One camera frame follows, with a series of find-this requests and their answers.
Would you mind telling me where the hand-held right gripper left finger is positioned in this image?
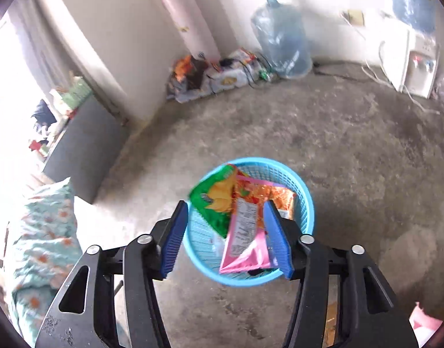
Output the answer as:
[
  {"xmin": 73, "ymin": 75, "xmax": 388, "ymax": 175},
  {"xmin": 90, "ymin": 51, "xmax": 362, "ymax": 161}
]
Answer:
[{"xmin": 35, "ymin": 200, "xmax": 189, "ymax": 348}]

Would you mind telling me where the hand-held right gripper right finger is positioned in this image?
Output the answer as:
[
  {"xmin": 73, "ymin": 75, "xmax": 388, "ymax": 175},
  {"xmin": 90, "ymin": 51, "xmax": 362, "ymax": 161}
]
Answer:
[{"xmin": 263, "ymin": 200, "xmax": 418, "ymax": 348}]

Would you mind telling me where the blue plastic wastebasket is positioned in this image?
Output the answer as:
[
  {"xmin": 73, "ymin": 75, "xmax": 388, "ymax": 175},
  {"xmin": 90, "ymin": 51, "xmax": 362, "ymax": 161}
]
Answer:
[{"xmin": 182, "ymin": 157, "xmax": 316, "ymax": 286}]

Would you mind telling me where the pink snack packet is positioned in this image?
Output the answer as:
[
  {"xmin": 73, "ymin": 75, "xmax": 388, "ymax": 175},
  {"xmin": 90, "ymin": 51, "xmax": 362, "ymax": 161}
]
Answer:
[{"xmin": 219, "ymin": 176, "xmax": 277, "ymax": 274}]

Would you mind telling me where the orange snack packet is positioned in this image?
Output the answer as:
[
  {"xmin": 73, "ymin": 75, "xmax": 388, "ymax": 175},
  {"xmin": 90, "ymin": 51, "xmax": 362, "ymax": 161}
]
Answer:
[{"xmin": 237, "ymin": 177, "xmax": 295, "ymax": 222}]

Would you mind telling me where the green chip bag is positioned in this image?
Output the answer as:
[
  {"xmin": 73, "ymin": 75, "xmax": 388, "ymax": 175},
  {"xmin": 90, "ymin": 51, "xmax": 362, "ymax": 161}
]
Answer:
[{"xmin": 189, "ymin": 164, "xmax": 241, "ymax": 239}]

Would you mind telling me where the wooden board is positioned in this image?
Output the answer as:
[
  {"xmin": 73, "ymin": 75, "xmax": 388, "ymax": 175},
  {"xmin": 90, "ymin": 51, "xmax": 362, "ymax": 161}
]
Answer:
[{"xmin": 324, "ymin": 301, "xmax": 340, "ymax": 343}]

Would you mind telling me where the grey cabinet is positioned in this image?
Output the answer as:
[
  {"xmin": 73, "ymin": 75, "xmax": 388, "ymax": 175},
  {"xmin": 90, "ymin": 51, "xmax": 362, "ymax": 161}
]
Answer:
[{"xmin": 42, "ymin": 98, "xmax": 130, "ymax": 204}]

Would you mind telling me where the floral print blanket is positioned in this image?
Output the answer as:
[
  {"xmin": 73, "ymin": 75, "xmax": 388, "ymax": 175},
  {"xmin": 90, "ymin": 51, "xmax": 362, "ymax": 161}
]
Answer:
[{"xmin": 2, "ymin": 177, "xmax": 83, "ymax": 338}]

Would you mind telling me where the pink blanket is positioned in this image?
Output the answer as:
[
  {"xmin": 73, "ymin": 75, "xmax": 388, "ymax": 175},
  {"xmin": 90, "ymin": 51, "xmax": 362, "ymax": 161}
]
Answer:
[{"xmin": 409, "ymin": 302, "xmax": 444, "ymax": 347}]

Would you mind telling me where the orange black tool bag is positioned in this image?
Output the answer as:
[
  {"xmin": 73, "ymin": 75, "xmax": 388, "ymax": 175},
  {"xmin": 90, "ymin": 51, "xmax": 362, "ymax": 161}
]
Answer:
[{"xmin": 173, "ymin": 54, "xmax": 212, "ymax": 89}]

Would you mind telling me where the green plastic basket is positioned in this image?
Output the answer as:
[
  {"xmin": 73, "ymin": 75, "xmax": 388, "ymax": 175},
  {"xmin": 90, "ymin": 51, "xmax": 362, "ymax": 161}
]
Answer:
[{"xmin": 60, "ymin": 76, "xmax": 92, "ymax": 109}]

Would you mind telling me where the empty clear water jug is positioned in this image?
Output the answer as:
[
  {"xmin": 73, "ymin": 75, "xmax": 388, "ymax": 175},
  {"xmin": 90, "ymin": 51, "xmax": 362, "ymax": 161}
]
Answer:
[{"xmin": 251, "ymin": 0, "xmax": 313, "ymax": 79}]

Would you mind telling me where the white printed roll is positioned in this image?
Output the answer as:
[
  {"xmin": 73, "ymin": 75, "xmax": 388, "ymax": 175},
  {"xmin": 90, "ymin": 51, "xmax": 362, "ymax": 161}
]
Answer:
[{"xmin": 152, "ymin": 0, "xmax": 223, "ymax": 60}]

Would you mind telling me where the white water dispenser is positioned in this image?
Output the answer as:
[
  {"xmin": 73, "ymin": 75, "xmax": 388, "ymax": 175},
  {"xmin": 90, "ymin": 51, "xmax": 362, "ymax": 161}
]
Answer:
[{"xmin": 380, "ymin": 29, "xmax": 440, "ymax": 98}]

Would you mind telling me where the grey curtain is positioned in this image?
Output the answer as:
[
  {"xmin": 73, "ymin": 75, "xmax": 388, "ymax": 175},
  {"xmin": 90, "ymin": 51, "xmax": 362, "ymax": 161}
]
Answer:
[{"xmin": 8, "ymin": 0, "xmax": 81, "ymax": 91}]

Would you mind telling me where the blue water dispenser bottle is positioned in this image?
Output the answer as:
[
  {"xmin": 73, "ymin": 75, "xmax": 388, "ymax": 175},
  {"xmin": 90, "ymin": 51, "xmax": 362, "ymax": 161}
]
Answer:
[{"xmin": 388, "ymin": 0, "xmax": 436, "ymax": 33}]

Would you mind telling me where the wall socket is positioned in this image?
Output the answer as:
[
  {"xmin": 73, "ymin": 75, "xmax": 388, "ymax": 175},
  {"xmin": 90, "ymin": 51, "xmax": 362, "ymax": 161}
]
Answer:
[{"xmin": 343, "ymin": 9, "xmax": 365, "ymax": 27}]

